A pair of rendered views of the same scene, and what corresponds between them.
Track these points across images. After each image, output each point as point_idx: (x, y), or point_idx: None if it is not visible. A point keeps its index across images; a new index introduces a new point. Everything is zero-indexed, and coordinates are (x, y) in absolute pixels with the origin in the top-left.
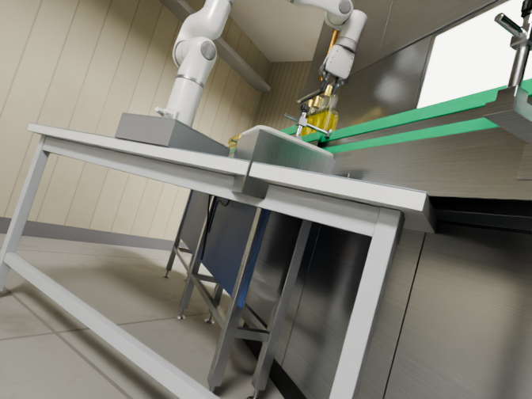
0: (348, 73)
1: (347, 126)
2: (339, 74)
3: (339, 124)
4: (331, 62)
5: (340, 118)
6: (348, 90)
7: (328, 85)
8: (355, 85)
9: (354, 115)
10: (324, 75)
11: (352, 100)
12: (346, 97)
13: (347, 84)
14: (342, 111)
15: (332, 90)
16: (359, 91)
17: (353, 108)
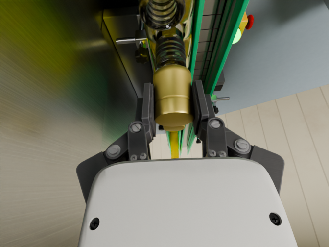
0: (89, 211)
1: (52, 17)
2: (161, 171)
3: (84, 73)
4: (270, 221)
5: (82, 91)
6: (65, 189)
7: (187, 106)
8: (30, 206)
9: (23, 27)
10: (234, 137)
11: (41, 126)
12: (71, 160)
13: (71, 221)
14: (80, 114)
15: (152, 103)
16: (0, 153)
17: (32, 75)
